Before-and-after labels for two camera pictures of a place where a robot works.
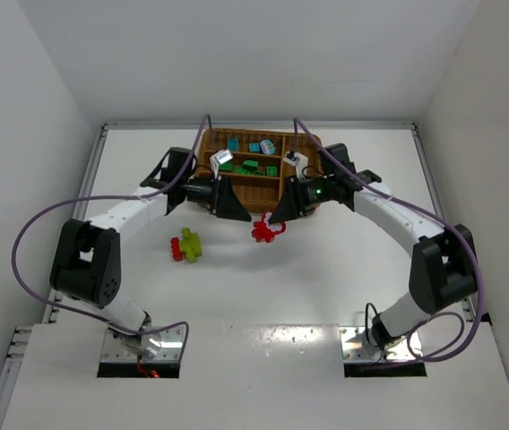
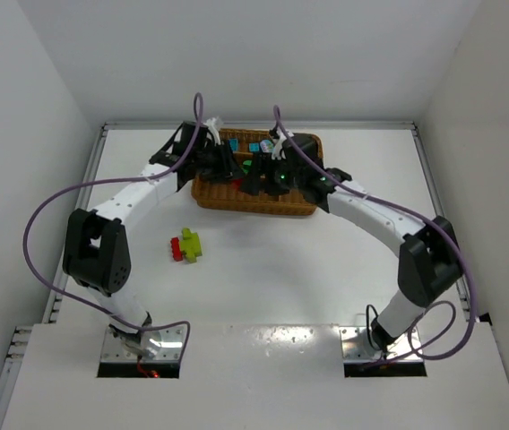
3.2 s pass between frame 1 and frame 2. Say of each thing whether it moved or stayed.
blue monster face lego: stayed
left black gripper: moved
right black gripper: moved
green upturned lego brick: stayed
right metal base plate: stayed
